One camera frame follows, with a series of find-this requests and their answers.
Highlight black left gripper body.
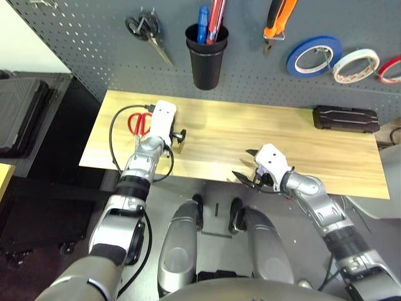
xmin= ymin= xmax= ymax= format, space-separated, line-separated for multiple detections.
xmin=170 ymin=128 xmax=188 ymax=144

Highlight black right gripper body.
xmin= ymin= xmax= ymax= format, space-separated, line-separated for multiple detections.
xmin=250 ymin=166 xmax=276 ymax=191

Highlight red handled scissors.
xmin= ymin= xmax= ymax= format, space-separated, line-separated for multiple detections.
xmin=127 ymin=112 xmax=154 ymax=139

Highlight orange black pliers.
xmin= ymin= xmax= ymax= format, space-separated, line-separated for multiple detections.
xmin=262 ymin=0 xmax=298 ymax=56

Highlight white tape roll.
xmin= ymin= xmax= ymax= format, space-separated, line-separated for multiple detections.
xmin=331 ymin=48 xmax=380 ymax=85

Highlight grey perforated pegboard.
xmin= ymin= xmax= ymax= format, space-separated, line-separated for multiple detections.
xmin=6 ymin=0 xmax=401 ymax=117

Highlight silver pegboard hook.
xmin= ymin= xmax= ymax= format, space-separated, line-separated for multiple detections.
xmin=137 ymin=8 xmax=157 ymax=23
xmin=315 ymin=46 xmax=335 ymax=71
xmin=29 ymin=0 xmax=59 ymax=9
xmin=365 ymin=56 xmax=382 ymax=76

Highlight black plastic cup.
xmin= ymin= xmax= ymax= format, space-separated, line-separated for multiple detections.
xmin=184 ymin=23 xmax=229 ymax=91

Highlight silver right robot leg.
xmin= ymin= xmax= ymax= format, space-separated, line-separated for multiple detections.
xmin=228 ymin=197 xmax=295 ymax=285

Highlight silver robot leg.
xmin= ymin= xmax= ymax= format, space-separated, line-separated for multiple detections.
xmin=228 ymin=197 xmax=295 ymax=285
xmin=158 ymin=194 xmax=204 ymax=297

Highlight blue tape roll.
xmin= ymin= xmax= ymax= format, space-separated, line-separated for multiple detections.
xmin=286 ymin=35 xmax=343 ymax=79

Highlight silver left robot leg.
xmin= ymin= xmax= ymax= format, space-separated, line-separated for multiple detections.
xmin=158 ymin=194 xmax=204 ymax=297

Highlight black tool case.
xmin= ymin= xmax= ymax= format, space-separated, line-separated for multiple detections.
xmin=313 ymin=105 xmax=380 ymax=134

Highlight black shelf cabinet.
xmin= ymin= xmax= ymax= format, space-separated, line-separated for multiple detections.
xmin=0 ymin=71 xmax=107 ymax=261

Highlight grey robot torso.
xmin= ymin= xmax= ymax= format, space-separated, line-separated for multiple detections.
xmin=158 ymin=278 xmax=348 ymax=301

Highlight brown cardboard box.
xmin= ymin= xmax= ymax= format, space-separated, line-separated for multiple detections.
xmin=375 ymin=117 xmax=401 ymax=147

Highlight large black ribbed case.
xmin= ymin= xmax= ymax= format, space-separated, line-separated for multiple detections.
xmin=0 ymin=78 xmax=49 ymax=154

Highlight red tape roll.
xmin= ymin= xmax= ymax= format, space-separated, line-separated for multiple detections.
xmin=377 ymin=55 xmax=401 ymax=85

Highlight yellow box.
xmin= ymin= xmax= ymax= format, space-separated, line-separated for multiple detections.
xmin=0 ymin=162 xmax=16 ymax=201

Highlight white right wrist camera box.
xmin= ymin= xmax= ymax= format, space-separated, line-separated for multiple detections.
xmin=253 ymin=143 xmax=291 ymax=192

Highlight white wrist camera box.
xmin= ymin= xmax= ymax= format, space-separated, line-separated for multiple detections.
xmin=149 ymin=100 xmax=179 ymax=148
xmin=253 ymin=143 xmax=291 ymax=192

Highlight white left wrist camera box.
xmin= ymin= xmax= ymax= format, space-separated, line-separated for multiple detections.
xmin=149 ymin=100 xmax=179 ymax=148

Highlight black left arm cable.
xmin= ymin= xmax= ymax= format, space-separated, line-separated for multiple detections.
xmin=108 ymin=105 xmax=175 ymax=183

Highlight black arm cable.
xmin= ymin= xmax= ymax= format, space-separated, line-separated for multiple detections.
xmin=318 ymin=253 xmax=342 ymax=292
xmin=108 ymin=105 xmax=175 ymax=183

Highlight black handled scissors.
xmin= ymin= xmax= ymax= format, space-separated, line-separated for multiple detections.
xmin=125 ymin=11 xmax=174 ymax=67

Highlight black wire cup ring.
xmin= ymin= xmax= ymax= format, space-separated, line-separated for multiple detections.
xmin=187 ymin=43 xmax=228 ymax=58

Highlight blue screwdriver handle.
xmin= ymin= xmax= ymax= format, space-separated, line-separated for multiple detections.
xmin=197 ymin=5 xmax=210 ymax=45

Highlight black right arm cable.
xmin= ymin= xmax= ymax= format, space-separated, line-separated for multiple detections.
xmin=318 ymin=253 xmax=342 ymax=292

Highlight red screwdriver handle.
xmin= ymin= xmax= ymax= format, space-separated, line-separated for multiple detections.
xmin=206 ymin=0 xmax=226 ymax=45

